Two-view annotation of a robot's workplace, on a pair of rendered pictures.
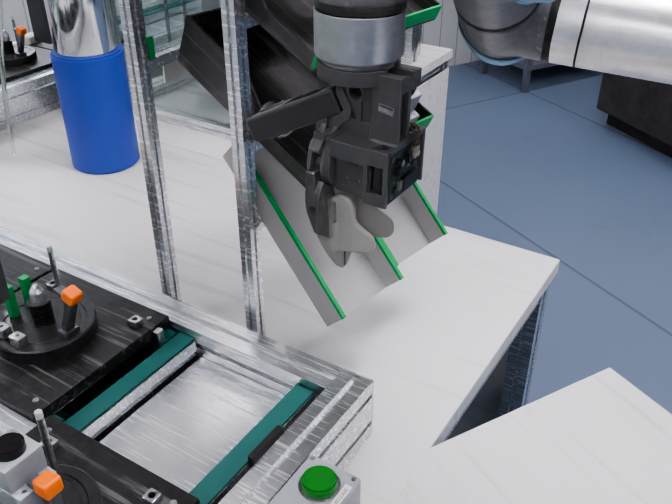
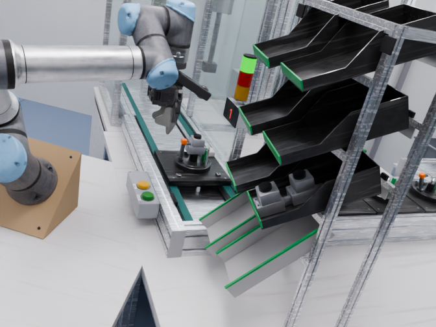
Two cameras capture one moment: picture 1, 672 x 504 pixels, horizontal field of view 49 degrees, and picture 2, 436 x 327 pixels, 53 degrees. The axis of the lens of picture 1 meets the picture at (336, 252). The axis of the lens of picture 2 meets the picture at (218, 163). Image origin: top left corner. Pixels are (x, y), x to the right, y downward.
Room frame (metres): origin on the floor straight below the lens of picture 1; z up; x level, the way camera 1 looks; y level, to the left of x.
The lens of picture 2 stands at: (1.39, -0.91, 1.72)
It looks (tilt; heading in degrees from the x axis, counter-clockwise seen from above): 25 degrees down; 122
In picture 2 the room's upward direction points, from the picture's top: 13 degrees clockwise
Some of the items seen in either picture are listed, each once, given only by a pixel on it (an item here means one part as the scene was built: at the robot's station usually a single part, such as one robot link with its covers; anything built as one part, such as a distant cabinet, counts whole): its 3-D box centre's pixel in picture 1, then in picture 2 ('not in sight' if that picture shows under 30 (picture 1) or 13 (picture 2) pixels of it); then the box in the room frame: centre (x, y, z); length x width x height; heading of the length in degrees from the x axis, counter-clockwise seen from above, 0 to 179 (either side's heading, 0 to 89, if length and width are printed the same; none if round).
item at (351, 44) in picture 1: (361, 34); (174, 53); (0.62, -0.02, 1.45); 0.08 x 0.08 x 0.05
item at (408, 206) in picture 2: not in sight; (386, 185); (1.09, 0.82, 1.01); 0.24 x 0.24 x 0.13; 58
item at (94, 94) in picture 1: (97, 107); not in sight; (1.63, 0.55, 1.00); 0.16 x 0.16 x 0.27
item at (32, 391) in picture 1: (40, 307); not in sight; (0.83, 0.41, 1.01); 0.24 x 0.24 x 0.13; 58
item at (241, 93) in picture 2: not in sight; (242, 91); (0.60, 0.39, 1.29); 0.05 x 0.05 x 0.05
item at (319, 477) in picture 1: (319, 484); (147, 196); (0.57, 0.02, 0.96); 0.04 x 0.04 x 0.02
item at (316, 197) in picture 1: (326, 190); not in sight; (0.61, 0.01, 1.31); 0.05 x 0.02 x 0.09; 148
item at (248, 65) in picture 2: not in sight; (248, 64); (0.60, 0.39, 1.39); 0.05 x 0.05 x 0.05
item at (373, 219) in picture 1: (366, 223); (165, 121); (0.63, -0.03, 1.26); 0.06 x 0.03 x 0.09; 58
